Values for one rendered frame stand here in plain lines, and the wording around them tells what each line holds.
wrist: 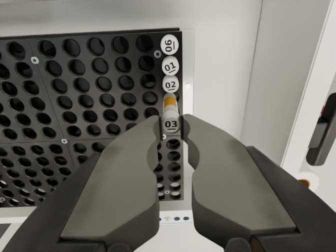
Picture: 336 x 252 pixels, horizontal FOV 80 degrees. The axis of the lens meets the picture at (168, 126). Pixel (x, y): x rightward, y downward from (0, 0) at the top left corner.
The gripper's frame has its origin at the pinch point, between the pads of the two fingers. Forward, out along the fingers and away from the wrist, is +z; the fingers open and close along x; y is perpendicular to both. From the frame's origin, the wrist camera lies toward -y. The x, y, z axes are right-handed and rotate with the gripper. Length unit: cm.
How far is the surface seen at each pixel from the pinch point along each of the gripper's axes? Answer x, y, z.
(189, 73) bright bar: 2.2, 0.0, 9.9
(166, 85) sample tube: -0.2, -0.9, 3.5
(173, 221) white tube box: -0.4, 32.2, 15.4
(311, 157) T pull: 13.3, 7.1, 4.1
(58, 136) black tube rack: -10.4, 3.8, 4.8
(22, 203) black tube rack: -17.4, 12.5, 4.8
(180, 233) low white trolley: 1.1, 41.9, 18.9
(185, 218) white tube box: 2.2, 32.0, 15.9
